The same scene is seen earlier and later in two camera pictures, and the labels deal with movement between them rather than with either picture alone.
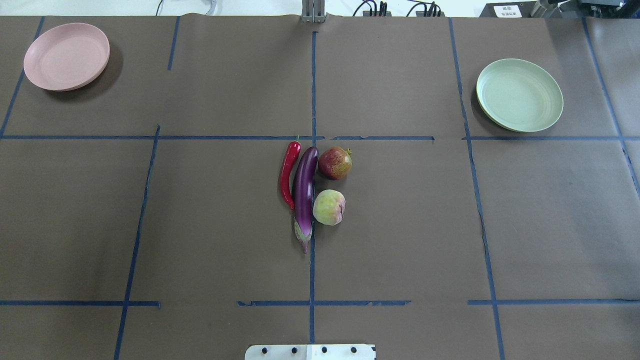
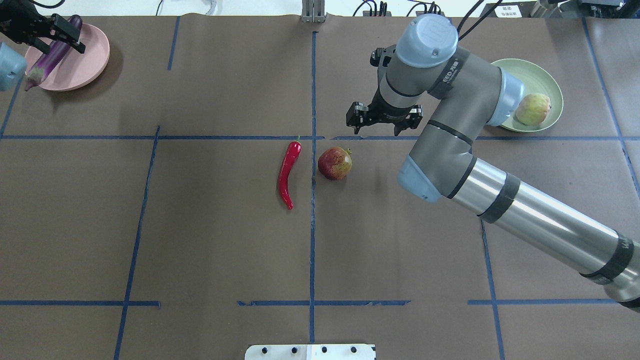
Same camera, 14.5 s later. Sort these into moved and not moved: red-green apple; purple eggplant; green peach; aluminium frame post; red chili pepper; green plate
Moved: green peach; purple eggplant
Not moved: green plate; red-green apple; aluminium frame post; red chili pepper
